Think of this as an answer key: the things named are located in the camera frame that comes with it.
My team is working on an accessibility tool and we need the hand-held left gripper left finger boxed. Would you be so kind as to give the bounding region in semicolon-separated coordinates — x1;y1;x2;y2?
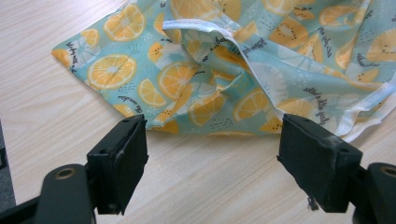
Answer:
86;113;149;217

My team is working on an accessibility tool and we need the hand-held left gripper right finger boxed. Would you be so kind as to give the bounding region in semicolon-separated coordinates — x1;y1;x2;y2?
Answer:
276;113;364;215

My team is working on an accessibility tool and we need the orange-print teal fabric bag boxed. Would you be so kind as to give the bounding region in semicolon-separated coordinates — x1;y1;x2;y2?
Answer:
50;0;396;144

